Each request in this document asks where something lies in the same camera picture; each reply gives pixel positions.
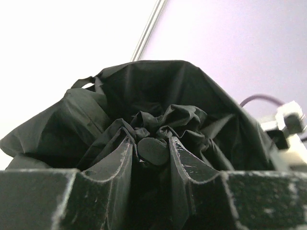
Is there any black folding umbrella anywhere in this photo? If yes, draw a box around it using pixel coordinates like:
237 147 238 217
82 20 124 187
0 60 272 227

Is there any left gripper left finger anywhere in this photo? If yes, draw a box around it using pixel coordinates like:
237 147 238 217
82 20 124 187
0 138 133 230

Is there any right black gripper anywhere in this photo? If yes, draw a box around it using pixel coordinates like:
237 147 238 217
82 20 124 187
268 129 307 172

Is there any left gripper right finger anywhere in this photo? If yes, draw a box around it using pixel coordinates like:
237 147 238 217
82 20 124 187
169 137 307 230

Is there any left aluminium frame post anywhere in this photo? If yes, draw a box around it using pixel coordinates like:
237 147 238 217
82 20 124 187
130 0 168 62

